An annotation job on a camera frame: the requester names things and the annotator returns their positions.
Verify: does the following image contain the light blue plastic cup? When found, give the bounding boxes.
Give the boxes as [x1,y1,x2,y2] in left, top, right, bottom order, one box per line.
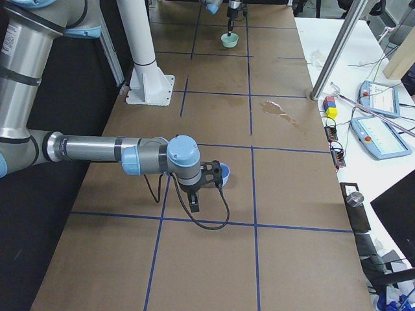
[220,163,231,187]

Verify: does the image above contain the wooden board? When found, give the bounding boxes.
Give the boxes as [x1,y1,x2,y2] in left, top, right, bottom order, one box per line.
[383,29,414,80]

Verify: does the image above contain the black monitor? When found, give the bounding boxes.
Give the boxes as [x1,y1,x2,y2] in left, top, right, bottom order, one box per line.
[371,172,414,266]

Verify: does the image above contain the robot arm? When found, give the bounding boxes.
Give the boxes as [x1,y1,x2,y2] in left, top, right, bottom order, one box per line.
[1,1,116,217]
[200,0,243,37]

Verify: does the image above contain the mint green bowl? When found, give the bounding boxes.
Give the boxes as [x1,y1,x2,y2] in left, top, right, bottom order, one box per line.
[220,32,239,49]

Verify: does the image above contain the teach pendant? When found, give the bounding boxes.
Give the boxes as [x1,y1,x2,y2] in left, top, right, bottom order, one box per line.
[351,117,412,160]
[359,80,400,118]

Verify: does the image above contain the aluminium frame post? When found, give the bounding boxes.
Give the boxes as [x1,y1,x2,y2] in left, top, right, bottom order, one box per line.
[310,0,369,101]

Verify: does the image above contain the white camera mast with base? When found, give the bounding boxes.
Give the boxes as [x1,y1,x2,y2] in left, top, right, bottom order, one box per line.
[117,0,175,106]

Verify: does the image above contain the steel cylinder cup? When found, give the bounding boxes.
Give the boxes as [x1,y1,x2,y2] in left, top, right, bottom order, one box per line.
[346,191,364,207]

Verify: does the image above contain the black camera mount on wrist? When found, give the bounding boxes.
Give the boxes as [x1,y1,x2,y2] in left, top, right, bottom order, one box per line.
[199,160,223,188]

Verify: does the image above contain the metal rod grabber tool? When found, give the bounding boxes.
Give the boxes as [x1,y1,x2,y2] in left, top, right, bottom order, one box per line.
[330,82,414,137]

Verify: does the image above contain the red blue yellow blocks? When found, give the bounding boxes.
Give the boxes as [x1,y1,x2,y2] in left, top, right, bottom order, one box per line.
[323,96,338,119]

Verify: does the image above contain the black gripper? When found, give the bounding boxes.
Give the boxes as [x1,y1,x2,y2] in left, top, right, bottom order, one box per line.
[180,185,200,213]
[227,0,242,36]

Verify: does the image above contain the near teach pendant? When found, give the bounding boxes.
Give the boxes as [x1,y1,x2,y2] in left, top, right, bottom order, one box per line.
[351,117,412,160]

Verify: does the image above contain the crumpled white tissue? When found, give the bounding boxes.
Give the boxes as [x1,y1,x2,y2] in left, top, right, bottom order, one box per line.
[307,49,327,68]

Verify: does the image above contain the far teach pendant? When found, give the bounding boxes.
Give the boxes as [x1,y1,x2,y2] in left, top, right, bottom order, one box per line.
[359,80,400,118]

